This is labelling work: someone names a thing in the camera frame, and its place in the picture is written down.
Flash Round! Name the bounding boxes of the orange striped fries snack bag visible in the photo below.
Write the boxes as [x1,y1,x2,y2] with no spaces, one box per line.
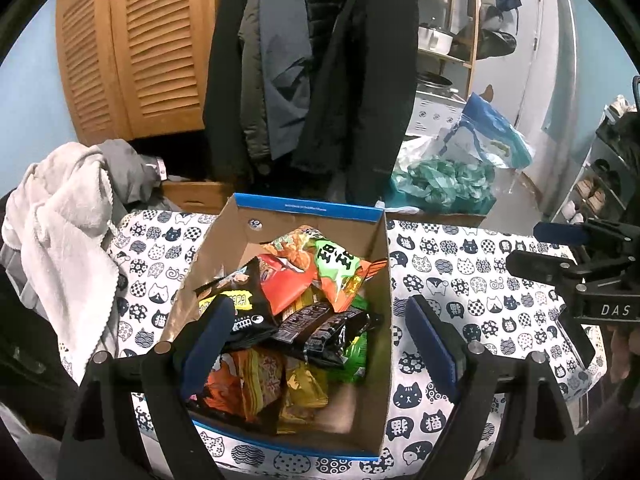
[234,348,286,422]

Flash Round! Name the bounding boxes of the blue cardboard box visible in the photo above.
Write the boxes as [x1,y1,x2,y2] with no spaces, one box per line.
[164,193,392,460]

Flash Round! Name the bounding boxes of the large red chip bag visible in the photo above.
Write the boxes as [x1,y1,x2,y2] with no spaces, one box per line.
[257,254,317,315]

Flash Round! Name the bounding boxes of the small black snack packet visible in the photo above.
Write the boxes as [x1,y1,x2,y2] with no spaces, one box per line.
[262,301,383,369]

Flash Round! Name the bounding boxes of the orange green pea snack bag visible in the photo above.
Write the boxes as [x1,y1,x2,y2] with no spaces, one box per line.
[262,226,387,313]

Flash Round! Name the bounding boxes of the orange hand-print snack bag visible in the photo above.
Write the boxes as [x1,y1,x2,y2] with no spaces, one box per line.
[198,353,244,417]

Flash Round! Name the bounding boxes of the black yellow snack bag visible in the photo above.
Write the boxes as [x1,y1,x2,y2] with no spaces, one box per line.
[195,257,278,352]

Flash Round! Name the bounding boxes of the person right hand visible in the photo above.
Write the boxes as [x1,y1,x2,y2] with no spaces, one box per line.
[608,325,640,384]

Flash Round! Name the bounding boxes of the shoe rack with shoes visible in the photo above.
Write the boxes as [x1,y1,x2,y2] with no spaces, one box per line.
[552,94,639,224]

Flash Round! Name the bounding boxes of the cat pattern tablecloth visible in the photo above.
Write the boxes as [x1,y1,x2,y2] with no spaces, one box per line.
[107,194,607,479]

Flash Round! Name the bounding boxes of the brown cardboard box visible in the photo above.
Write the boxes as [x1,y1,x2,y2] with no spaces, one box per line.
[160,181,234,214]

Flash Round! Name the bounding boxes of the teal crumpled plastic bags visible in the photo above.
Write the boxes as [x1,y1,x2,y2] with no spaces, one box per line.
[384,157,497,214]

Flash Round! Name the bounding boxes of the blue white plastic bag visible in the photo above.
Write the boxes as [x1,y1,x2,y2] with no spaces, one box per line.
[437,93,535,170]

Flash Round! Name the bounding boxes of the white towel pile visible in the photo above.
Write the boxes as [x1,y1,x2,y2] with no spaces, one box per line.
[1,142,118,382]

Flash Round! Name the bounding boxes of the grey garment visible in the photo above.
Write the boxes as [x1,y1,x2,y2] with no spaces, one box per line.
[98,139,167,205]

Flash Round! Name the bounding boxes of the hanging dark bag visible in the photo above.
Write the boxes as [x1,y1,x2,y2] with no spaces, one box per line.
[476,6,518,60]

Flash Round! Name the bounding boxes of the metal pot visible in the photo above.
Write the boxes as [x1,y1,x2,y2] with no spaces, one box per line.
[418,25,454,55]

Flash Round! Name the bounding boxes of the wooden shelf rack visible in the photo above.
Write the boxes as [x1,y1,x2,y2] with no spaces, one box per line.
[418,0,480,99]

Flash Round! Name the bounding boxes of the hanging dark jackets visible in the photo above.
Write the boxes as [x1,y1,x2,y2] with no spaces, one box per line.
[203,0,419,206]

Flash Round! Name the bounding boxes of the wooden louvered cabinet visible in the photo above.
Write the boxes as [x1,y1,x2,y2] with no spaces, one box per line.
[55,0,220,145]

